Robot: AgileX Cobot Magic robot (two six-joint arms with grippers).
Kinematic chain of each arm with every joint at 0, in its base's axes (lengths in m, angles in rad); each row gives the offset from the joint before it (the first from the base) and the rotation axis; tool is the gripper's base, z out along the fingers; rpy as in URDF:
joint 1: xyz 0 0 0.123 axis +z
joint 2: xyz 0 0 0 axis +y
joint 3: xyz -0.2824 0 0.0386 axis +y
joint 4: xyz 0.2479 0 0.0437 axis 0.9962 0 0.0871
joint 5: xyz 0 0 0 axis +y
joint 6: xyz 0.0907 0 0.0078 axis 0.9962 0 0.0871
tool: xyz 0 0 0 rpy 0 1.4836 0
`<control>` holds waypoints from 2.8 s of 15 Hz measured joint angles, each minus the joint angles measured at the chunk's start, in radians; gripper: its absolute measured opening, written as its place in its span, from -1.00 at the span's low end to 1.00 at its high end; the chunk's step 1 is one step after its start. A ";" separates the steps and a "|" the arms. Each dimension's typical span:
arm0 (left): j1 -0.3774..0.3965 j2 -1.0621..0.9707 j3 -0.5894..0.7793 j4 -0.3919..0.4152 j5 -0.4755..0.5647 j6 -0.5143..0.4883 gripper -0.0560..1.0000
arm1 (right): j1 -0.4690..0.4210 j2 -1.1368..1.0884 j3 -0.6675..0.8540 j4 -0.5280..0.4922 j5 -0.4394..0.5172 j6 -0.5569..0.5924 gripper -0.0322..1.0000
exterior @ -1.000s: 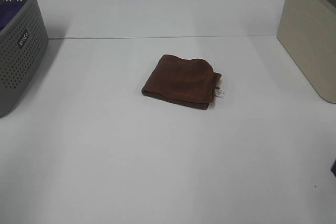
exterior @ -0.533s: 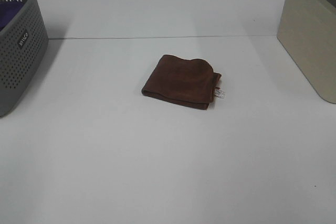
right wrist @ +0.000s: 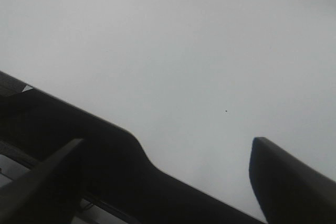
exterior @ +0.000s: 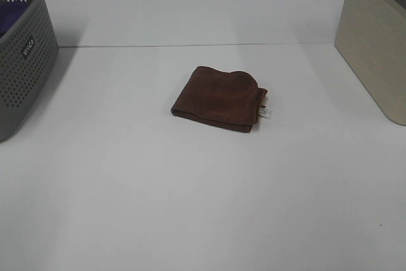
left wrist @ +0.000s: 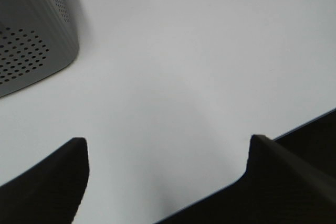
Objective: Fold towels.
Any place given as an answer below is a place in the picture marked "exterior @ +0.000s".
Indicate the purple cloth in basket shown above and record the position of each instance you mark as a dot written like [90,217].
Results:
[10,13]

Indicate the beige storage bin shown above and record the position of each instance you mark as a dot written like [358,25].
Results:
[371,38]

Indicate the white towel care label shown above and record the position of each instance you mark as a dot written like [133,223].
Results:
[265,112]

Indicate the brown towel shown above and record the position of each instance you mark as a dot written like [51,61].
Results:
[228,100]

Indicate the grey perforated laundry basket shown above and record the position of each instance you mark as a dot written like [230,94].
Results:
[28,53]

